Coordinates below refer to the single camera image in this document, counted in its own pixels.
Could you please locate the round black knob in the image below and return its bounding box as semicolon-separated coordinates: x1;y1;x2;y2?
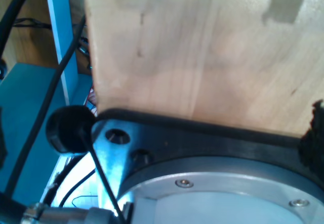
45;104;96;156

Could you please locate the thick black cable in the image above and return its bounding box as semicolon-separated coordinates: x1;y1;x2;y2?
0;0;39;56

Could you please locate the blue-green panel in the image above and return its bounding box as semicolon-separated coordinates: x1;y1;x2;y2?
0;0;101;224

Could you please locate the thin black cable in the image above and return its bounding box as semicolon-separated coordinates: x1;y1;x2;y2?
85;135;127;224

